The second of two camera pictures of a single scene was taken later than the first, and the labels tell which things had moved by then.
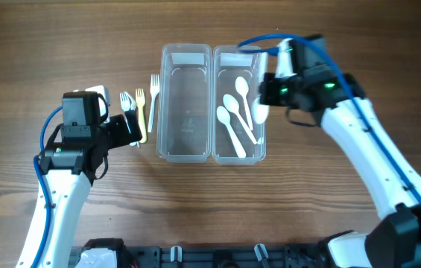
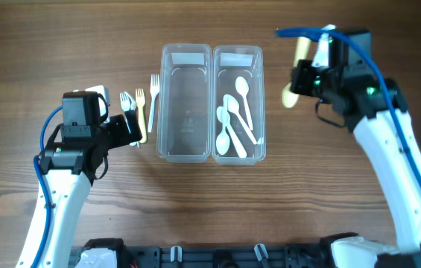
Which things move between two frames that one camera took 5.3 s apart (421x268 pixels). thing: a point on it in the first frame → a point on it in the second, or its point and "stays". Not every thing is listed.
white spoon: [242, 86] stays
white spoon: [260, 112] → [223, 142]
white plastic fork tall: [154, 88] stays
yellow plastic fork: [140, 101] stays
